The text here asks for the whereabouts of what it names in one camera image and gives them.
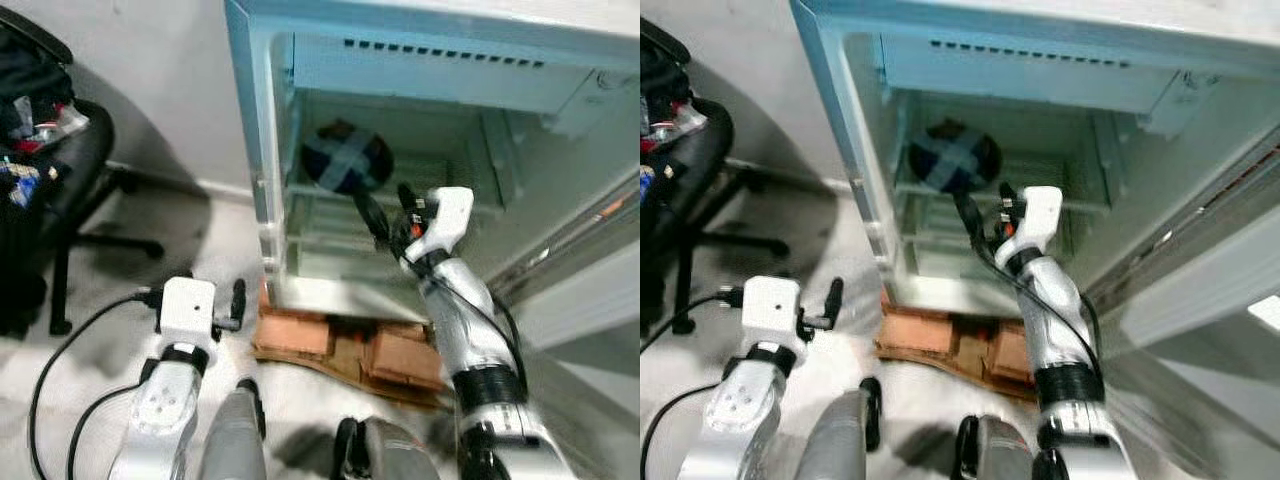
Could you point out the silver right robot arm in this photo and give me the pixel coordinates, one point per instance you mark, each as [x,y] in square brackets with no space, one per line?
[470,320]
[1050,310]

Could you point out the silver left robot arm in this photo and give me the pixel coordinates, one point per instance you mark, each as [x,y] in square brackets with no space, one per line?
[735,420]
[160,420]

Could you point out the clear fridge shelf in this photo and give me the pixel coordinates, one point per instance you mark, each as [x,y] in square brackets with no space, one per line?
[930,241]
[320,241]
[480,203]
[1085,200]

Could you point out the grey mini fridge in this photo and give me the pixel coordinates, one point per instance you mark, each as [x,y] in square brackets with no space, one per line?
[450,12]
[1050,15]

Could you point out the orange clay brick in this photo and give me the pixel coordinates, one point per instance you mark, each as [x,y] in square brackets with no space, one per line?
[1010,355]
[410,360]
[915,335]
[295,335]

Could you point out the dark round bundle taped cross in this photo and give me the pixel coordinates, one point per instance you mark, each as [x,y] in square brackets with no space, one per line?
[940,150]
[335,150]

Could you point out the white freezer compartment flap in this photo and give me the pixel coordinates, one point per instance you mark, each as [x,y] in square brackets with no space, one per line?
[430,85]
[1020,85]

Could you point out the grey left robot leg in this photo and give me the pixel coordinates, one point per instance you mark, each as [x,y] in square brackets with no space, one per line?
[840,440]
[232,440]

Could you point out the grey robot leg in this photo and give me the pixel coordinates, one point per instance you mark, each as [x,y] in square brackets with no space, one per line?
[1000,455]
[840,440]
[390,455]
[232,440]

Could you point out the black office chair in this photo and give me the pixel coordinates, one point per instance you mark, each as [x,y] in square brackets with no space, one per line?
[700,150]
[80,160]

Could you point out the grey right robot leg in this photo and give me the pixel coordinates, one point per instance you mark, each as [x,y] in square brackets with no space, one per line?
[390,455]
[1000,455]

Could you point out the white and red packet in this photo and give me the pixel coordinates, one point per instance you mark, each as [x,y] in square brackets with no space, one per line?
[685,120]
[65,122]

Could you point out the blue printed packet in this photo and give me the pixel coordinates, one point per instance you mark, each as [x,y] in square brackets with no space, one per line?
[25,185]

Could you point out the black bag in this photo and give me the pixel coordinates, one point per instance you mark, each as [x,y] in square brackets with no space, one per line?
[660,70]
[30,80]

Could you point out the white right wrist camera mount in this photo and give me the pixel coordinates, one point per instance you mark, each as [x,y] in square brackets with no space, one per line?
[1040,210]
[448,215]

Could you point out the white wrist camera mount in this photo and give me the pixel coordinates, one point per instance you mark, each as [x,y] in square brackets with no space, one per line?
[772,310]
[448,215]
[188,310]
[1040,210]

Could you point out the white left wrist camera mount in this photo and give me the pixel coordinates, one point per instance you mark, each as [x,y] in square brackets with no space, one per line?
[188,310]
[772,310]

